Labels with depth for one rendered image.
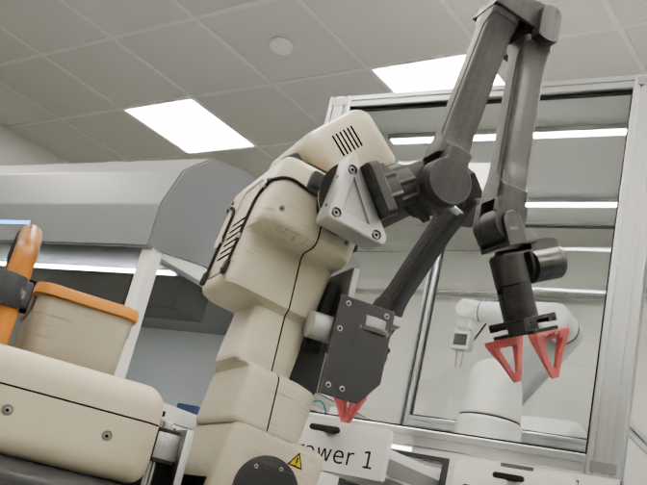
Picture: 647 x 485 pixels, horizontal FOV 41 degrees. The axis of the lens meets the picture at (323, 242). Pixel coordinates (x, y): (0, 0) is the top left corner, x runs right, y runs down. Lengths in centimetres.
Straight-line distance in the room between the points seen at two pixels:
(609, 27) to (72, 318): 285
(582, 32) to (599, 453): 209
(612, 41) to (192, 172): 188
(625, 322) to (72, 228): 168
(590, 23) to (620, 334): 182
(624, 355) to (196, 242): 134
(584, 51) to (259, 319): 273
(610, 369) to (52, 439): 141
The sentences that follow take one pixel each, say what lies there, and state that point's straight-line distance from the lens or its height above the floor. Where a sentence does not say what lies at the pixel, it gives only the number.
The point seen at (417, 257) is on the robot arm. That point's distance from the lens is 202.
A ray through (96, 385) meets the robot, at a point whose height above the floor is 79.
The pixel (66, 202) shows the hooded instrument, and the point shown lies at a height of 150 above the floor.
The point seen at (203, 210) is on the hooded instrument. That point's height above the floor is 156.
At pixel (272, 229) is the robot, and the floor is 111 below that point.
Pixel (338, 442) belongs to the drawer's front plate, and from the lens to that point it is 198.
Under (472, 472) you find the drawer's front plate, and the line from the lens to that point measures 218.
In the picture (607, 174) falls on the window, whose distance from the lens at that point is 237.
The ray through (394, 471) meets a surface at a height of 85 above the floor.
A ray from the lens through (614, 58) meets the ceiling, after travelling 393.
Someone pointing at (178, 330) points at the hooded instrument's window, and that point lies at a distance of 279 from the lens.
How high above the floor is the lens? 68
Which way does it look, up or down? 18 degrees up
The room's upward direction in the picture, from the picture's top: 13 degrees clockwise
